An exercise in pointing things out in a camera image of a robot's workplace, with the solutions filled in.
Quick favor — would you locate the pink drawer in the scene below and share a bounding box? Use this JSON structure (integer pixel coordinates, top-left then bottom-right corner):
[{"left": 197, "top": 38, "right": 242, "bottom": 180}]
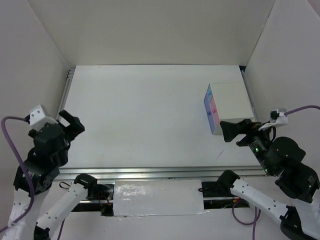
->
[{"left": 210, "top": 97, "right": 220, "bottom": 126}]

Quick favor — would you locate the blue drawer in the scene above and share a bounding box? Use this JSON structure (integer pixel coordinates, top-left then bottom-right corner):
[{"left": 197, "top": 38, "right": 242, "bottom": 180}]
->
[{"left": 206, "top": 84, "right": 213, "bottom": 102}]

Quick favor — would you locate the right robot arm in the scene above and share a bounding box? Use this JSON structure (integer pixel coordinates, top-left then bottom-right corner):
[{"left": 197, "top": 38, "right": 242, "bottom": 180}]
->
[{"left": 217, "top": 119, "right": 320, "bottom": 240}]

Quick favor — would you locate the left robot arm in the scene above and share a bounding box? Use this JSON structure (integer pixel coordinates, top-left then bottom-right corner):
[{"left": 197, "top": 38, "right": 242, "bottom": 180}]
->
[{"left": 0, "top": 106, "right": 98, "bottom": 240}]

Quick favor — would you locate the white drawer cabinet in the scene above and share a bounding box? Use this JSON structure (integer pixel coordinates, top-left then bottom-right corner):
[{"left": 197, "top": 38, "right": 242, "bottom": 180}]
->
[{"left": 211, "top": 82, "right": 255, "bottom": 135}]

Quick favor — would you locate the white cover plate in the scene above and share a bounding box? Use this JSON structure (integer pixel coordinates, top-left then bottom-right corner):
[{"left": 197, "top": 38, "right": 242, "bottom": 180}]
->
[{"left": 113, "top": 179, "right": 205, "bottom": 217}]

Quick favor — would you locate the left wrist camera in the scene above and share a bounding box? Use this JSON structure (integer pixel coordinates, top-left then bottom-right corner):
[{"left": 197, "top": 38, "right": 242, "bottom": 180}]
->
[{"left": 26, "top": 105, "right": 58, "bottom": 131}]

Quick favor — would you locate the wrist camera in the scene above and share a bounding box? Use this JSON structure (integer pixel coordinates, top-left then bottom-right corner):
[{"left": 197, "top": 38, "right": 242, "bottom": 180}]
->
[
  {"left": 26, "top": 105, "right": 58, "bottom": 131},
  {"left": 258, "top": 108, "right": 289, "bottom": 131}
]

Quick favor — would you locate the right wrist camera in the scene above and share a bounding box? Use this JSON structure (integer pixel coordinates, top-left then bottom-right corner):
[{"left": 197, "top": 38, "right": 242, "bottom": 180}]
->
[{"left": 258, "top": 108, "right": 289, "bottom": 131}]

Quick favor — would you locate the aluminium rail frame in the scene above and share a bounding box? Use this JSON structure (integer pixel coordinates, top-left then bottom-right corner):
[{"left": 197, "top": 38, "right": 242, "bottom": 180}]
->
[{"left": 58, "top": 65, "right": 265, "bottom": 182}]

